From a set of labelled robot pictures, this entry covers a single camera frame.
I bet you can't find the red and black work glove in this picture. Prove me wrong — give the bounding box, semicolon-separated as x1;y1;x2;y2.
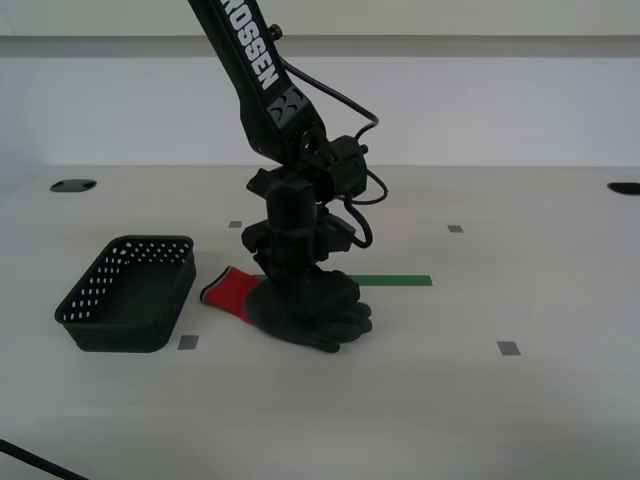
198;266;374;355

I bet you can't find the green tape strip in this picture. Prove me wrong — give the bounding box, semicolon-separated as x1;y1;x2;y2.
253;273;433;289

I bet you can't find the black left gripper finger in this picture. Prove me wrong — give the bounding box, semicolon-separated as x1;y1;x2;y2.
253;249;281;285
298;267;322;322

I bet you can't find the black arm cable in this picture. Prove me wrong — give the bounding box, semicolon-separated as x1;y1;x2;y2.
272;23;390;250

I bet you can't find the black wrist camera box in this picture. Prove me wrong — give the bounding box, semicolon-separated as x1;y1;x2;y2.
323;211;358;255

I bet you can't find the thick black loose cable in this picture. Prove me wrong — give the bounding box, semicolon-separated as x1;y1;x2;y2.
0;438;77;480

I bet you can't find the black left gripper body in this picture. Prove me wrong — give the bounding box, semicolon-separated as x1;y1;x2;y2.
241;168;329;284

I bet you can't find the black perforated plastic basket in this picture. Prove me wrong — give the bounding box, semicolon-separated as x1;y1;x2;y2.
53;233;197;355

